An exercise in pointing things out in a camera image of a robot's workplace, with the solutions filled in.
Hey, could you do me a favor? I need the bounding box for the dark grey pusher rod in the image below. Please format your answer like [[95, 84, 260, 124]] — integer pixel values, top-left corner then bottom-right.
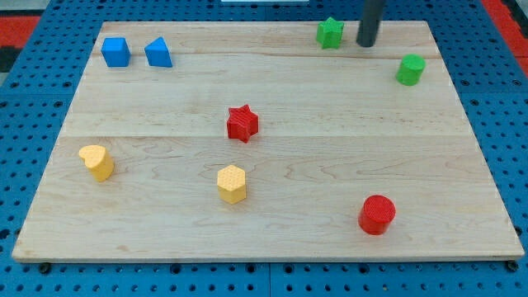
[[356, 0, 386, 48]]

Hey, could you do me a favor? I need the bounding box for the green star block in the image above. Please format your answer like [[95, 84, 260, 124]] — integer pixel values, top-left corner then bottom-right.
[[316, 16, 345, 50]]

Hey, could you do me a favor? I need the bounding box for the red star block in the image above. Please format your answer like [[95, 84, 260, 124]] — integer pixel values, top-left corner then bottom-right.
[[226, 105, 259, 143]]

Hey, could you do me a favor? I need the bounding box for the green cylinder block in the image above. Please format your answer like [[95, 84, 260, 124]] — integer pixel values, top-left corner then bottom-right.
[[395, 54, 427, 86]]

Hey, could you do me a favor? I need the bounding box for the red cylinder block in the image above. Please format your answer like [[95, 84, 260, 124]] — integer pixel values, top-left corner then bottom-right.
[[358, 195, 396, 235]]

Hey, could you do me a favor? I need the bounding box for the blue triangle block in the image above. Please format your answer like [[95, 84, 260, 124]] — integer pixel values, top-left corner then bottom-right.
[[144, 37, 172, 68]]

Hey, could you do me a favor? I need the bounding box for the yellow hexagon block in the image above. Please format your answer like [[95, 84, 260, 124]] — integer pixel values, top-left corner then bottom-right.
[[217, 165, 247, 205]]

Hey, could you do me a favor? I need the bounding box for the wooden board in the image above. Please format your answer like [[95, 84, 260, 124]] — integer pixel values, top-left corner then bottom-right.
[[12, 21, 524, 263]]

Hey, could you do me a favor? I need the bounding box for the blue cube block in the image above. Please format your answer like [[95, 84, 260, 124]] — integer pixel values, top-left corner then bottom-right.
[[101, 37, 130, 68]]

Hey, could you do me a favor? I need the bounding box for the yellow heart block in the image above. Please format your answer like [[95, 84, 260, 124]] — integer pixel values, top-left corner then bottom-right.
[[78, 145, 115, 182]]

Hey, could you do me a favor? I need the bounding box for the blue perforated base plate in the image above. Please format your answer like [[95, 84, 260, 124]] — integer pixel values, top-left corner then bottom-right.
[[1, 0, 527, 296]]

